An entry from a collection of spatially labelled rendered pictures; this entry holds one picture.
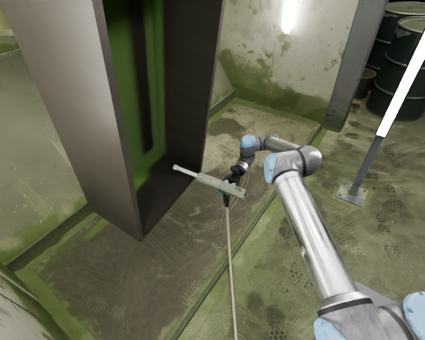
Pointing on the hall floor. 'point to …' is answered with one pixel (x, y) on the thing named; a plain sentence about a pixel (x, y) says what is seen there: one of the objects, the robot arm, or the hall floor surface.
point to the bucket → (365, 83)
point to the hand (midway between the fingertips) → (224, 191)
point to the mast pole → (365, 164)
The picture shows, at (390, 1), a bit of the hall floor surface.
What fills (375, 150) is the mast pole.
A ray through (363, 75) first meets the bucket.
